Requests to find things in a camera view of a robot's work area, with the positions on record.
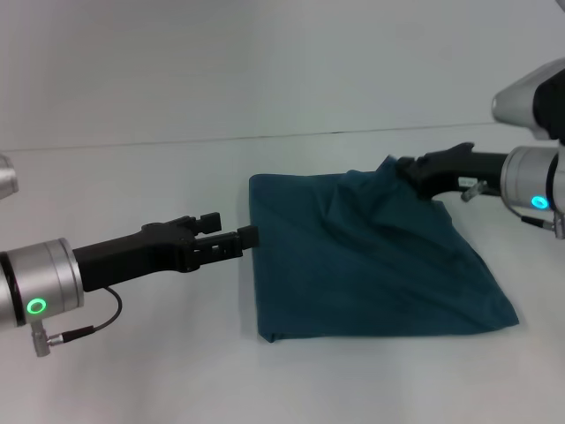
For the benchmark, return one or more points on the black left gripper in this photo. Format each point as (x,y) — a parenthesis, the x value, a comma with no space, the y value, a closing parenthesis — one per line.
(132,254)

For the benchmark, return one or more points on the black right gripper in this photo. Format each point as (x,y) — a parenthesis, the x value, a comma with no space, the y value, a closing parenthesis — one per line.
(459,170)

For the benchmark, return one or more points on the teal FREE print T-shirt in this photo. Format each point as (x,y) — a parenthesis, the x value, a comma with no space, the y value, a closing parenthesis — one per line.
(362,256)

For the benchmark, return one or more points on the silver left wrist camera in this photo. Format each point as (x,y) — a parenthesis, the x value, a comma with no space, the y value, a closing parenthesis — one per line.
(9,176)

